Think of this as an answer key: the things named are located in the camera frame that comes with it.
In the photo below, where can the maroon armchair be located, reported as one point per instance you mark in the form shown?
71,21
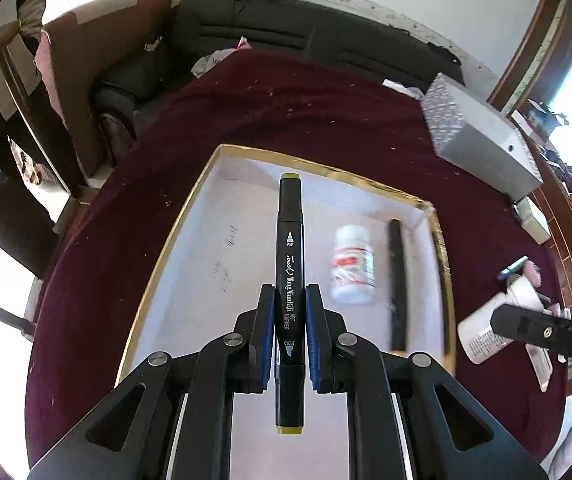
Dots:
79,45

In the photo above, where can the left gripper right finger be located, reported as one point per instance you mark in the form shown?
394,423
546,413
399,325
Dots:
329,372

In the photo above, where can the black marker yellow caps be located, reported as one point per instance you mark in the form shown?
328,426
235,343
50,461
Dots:
290,313

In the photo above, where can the grey red dragonfly shoebox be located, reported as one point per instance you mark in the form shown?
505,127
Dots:
473,136

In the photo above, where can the white box gold rim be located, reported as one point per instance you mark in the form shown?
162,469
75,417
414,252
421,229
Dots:
222,248

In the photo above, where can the black suitcase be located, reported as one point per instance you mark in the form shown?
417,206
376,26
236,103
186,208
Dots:
127,97

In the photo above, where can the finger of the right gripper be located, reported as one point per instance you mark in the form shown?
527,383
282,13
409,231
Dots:
533,327

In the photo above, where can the white medicine bottle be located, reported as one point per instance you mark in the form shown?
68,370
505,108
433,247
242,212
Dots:
353,268

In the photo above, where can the maroon velvet bed cover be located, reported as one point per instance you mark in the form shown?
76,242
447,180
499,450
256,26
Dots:
254,101

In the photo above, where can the pink fluffy ball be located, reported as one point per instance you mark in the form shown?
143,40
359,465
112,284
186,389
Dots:
531,271

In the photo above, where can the black marker purple caps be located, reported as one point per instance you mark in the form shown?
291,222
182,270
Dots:
512,268

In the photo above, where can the small white carton box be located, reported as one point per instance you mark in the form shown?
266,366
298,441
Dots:
533,220

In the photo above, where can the black marker orange caps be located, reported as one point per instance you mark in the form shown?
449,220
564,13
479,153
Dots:
398,287

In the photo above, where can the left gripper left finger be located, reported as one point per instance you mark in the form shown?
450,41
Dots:
252,363

